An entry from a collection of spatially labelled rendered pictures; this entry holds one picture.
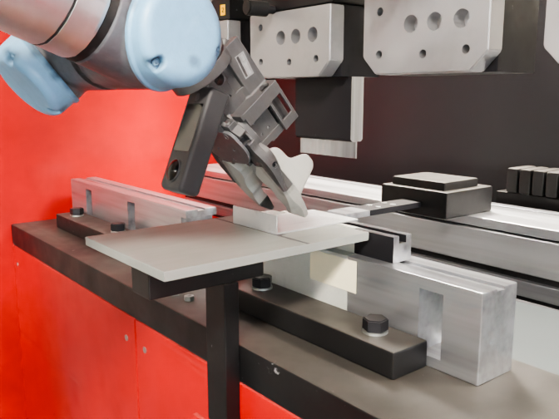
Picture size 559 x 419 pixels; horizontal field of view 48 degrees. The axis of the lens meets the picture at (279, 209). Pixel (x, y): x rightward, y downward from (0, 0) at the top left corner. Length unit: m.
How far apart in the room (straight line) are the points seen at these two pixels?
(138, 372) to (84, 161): 0.68
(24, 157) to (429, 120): 0.87
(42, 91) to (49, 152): 0.95
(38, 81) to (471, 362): 0.47
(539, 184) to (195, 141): 0.58
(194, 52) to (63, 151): 1.08
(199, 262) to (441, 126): 0.80
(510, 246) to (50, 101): 0.61
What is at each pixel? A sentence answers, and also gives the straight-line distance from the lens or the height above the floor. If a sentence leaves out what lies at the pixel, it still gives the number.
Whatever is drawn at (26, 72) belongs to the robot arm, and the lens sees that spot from 0.57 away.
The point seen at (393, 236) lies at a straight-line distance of 0.71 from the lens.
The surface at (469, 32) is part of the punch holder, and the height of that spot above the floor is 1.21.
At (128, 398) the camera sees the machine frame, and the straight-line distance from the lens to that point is 1.05.
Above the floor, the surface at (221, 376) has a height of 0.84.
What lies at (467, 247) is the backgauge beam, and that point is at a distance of 0.94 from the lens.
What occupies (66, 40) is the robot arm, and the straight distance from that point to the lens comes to 0.45.
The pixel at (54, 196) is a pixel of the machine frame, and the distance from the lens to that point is 1.53.
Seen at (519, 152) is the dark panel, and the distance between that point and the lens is 1.21.
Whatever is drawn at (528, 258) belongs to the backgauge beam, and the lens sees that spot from 0.89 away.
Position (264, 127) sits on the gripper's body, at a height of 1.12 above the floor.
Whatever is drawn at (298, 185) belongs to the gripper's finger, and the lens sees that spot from 0.72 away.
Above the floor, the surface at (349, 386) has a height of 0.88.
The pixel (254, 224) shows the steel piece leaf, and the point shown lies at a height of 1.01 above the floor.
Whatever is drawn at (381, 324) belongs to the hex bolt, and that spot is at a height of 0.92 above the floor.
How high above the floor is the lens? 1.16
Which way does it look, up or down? 10 degrees down
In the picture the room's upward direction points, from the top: straight up
